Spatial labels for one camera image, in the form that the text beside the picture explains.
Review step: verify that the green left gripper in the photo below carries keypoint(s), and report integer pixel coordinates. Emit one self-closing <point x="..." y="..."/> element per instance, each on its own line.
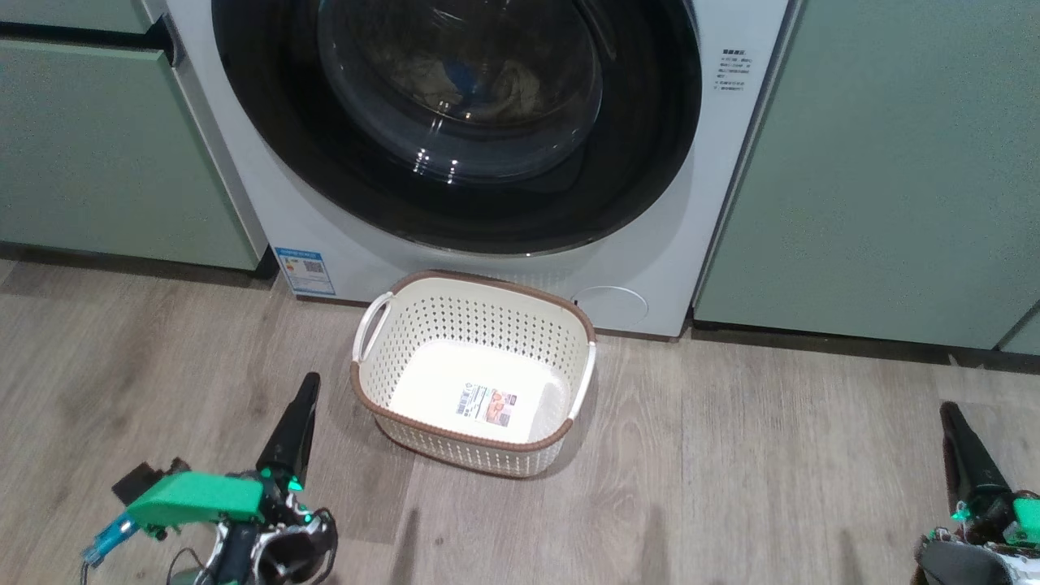
<point x="203" y="496"/>

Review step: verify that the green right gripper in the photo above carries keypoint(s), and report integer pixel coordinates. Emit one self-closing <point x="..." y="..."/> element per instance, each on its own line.
<point x="1025" y="518"/>

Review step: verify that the black round glass washer door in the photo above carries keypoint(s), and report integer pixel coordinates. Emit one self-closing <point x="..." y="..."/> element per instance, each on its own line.
<point x="268" y="122"/>

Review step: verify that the clothes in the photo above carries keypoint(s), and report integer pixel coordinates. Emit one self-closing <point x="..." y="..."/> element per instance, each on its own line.
<point x="520" y="89"/>

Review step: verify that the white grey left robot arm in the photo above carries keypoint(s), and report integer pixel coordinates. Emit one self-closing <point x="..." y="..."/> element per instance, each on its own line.
<point x="284" y="552"/>

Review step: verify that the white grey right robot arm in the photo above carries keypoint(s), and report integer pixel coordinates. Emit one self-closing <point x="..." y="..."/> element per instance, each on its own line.
<point x="967" y="565"/>

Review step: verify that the white front-load washing machine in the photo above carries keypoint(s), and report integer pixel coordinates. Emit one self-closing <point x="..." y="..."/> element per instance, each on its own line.
<point x="325" y="244"/>

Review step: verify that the printed label sticker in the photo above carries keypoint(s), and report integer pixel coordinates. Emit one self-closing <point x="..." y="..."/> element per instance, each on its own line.
<point x="487" y="406"/>

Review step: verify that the cream perforated basket brown rim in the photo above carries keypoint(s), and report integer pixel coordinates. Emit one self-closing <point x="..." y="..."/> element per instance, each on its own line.
<point x="487" y="325"/>

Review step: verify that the wide green cabinet door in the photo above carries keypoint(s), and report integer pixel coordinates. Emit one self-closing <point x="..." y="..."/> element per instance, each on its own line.
<point x="877" y="162"/>

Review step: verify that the blue energy label sticker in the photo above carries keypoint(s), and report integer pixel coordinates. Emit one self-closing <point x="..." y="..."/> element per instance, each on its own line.
<point x="305" y="272"/>

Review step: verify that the black cabinet plinth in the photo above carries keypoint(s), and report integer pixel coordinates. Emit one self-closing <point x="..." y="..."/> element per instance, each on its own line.
<point x="812" y="337"/>
<point x="162" y="266"/>

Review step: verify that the tall green cabinet drawer front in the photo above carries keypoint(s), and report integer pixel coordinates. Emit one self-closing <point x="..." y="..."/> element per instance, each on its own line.
<point x="97" y="154"/>

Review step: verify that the round white filter cover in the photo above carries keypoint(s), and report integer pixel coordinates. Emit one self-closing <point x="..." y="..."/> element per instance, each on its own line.
<point x="617" y="309"/>

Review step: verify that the white text sticker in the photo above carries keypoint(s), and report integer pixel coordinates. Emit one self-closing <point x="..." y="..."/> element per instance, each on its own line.
<point x="733" y="71"/>

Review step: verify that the short green cabinet drawer front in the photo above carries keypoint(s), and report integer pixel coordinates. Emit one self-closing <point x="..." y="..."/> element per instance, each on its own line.
<point x="65" y="12"/>

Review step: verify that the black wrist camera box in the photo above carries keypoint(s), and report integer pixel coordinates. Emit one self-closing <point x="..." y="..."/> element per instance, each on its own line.
<point x="146" y="481"/>

